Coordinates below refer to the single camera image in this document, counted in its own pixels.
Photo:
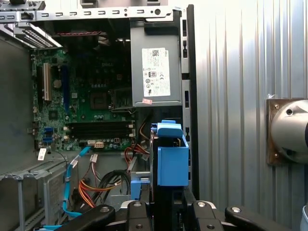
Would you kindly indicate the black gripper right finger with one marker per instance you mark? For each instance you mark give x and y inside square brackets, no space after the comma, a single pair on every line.
[205,216]

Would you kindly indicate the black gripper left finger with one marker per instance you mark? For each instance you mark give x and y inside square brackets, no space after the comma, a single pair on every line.
[138,216]

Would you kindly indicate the grey metal disk bay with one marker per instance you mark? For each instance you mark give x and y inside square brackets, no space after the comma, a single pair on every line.
[26,192]

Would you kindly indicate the blue plastic drive latch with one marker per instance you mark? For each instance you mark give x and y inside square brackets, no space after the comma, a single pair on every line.
[137,190]

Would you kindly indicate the black RAM slot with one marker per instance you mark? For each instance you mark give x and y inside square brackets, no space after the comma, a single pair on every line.
[98,135]
[98,126]

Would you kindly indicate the open black PC case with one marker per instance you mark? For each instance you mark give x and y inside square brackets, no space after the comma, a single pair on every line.
[193,108]

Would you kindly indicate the white paper tag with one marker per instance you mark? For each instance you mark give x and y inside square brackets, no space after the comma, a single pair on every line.
[41,154]

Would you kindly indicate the green motherboard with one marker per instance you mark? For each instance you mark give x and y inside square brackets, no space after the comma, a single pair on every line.
[77,113]

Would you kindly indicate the CPU socket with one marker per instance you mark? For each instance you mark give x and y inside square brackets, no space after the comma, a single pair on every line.
[98,101]

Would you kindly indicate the metal socket cover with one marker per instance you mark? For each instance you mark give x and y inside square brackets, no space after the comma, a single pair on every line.
[121,90]

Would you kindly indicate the grey power supply unit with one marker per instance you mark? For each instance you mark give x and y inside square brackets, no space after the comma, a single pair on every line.
[156,72]

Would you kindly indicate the blue expansion slot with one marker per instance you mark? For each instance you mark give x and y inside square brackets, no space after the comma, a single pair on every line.
[65,86]

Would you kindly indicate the round coin battery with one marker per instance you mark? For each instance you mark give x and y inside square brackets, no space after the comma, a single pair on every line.
[57,83]

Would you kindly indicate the white expansion slot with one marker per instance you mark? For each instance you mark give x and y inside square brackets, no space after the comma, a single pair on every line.
[47,81]

